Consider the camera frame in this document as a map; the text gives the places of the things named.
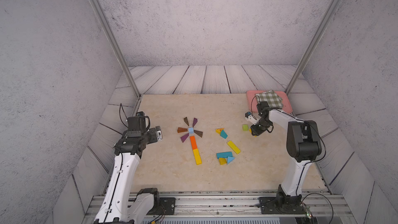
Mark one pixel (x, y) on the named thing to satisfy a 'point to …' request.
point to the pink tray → (252, 106)
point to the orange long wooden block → (193, 142)
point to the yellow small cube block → (222, 160)
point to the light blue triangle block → (229, 159)
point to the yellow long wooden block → (197, 156)
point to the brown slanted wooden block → (199, 133)
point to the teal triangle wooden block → (223, 134)
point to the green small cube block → (245, 127)
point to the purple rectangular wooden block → (183, 138)
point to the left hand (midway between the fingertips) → (153, 131)
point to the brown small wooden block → (181, 129)
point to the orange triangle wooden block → (219, 130)
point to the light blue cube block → (190, 130)
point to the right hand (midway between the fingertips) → (257, 130)
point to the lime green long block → (233, 146)
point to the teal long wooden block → (224, 154)
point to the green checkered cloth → (272, 99)
